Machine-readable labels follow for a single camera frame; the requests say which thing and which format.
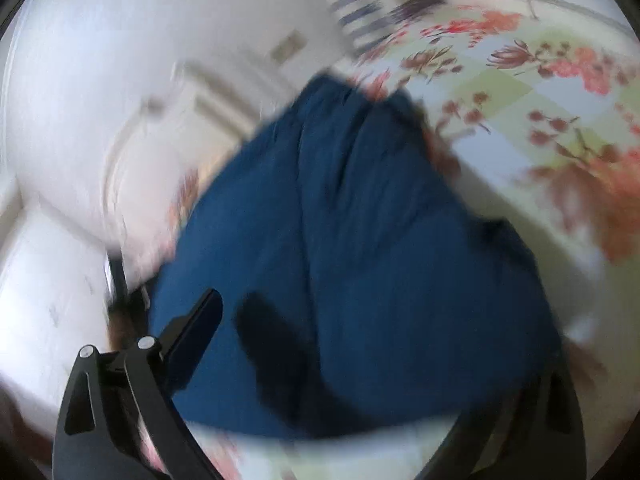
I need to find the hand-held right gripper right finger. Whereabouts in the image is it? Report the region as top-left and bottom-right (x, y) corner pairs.
(425, 355), (587, 480)

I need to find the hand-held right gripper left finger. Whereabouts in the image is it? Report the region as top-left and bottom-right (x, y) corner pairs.
(52, 287), (224, 480)

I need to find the blue jacket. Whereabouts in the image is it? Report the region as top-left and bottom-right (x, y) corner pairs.
(147, 72), (563, 443)

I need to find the dark object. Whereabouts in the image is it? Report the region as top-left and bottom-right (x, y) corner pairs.
(104, 254), (152, 348)

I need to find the white door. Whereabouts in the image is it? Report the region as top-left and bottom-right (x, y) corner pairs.
(170, 60), (281, 151)

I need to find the striped cloth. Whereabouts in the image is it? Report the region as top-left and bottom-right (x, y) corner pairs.
(322, 0), (446, 58)

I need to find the wall switch plate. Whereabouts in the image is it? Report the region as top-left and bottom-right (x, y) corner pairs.
(270, 30), (307, 64)

